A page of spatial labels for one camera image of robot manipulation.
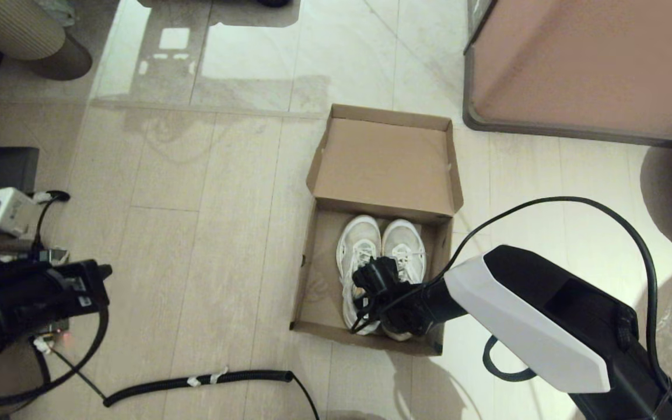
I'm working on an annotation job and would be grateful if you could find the white mesh sneaker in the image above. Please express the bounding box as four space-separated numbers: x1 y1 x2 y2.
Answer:
380 219 428 342
336 215 382 336

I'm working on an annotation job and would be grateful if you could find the brown cardboard shoe box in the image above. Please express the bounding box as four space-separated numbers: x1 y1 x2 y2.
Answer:
290 104 465 356

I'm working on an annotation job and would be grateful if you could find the grey power supply box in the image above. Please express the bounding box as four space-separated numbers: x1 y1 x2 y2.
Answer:
30 248 75 351

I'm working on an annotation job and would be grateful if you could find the long black corrugated conduit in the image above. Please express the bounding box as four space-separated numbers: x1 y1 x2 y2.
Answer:
104 370 320 420

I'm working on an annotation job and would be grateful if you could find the ribbed beige round stool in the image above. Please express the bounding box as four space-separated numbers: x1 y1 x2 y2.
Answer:
0 0 93 81

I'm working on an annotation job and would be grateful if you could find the grey crumpled plastic bag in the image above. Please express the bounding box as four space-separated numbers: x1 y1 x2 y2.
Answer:
33 0 77 27

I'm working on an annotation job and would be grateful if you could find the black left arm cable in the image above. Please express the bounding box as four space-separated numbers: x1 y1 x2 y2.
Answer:
0 306 109 409

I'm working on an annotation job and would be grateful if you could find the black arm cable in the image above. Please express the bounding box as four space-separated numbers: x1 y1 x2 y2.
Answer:
349 197 672 420
0 306 109 409

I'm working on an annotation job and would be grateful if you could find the thin black power cable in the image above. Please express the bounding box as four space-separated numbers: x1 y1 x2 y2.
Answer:
31 197 72 253

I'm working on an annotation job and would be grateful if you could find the short black corrugated cable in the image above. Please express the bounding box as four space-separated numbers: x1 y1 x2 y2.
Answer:
31 190 72 206

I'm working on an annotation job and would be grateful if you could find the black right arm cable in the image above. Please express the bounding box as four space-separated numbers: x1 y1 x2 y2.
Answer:
349 197 672 420

